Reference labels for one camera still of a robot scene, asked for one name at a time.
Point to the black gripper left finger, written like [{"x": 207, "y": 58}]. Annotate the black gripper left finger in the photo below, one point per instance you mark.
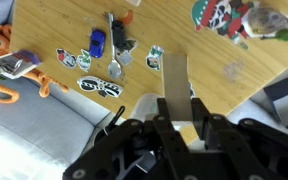
[{"x": 164, "y": 133}]

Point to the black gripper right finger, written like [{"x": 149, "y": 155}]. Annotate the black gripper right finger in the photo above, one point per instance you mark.
[{"x": 207, "y": 126}]

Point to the plain wooden block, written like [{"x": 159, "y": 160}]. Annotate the plain wooden block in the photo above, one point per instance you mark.
[{"x": 175, "y": 83}]

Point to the white leather sofa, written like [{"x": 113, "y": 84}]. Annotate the white leather sofa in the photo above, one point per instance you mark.
[{"x": 250, "y": 110}]

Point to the green hat elf sticker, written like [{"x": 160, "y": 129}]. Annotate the green hat elf sticker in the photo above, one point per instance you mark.
[{"x": 154, "y": 58}]

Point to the black white sunglasses sticker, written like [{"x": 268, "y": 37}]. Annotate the black white sunglasses sticker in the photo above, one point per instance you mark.
[{"x": 99, "y": 86}]

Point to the navy blue box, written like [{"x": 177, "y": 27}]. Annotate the navy blue box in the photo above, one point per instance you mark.
[{"x": 287, "y": 100}]

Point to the tree sticker with grey square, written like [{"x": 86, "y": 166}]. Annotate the tree sticker with grey square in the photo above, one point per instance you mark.
[{"x": 126, "y": 57}]

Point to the green white figure sticker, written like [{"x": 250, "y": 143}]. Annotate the green white figure sticker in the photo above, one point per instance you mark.
[{"x": 84, "y": 60}]

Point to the large red green Christmas sticker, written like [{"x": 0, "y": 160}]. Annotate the large red green Christmas sticker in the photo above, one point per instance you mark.
[{"x": 217, "y": 16}]

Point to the blue toy car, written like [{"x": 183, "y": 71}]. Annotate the blue toy car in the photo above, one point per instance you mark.
[{"x": 97, "y": 43}]

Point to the red black face sticker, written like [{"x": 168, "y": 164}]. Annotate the red black face sticker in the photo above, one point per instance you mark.
[{"x": 66, "y": 58}]

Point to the grey fabric sofa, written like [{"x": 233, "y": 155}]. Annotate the grey fabric sofa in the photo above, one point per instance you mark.
[{"x": 34, "y": 126}]

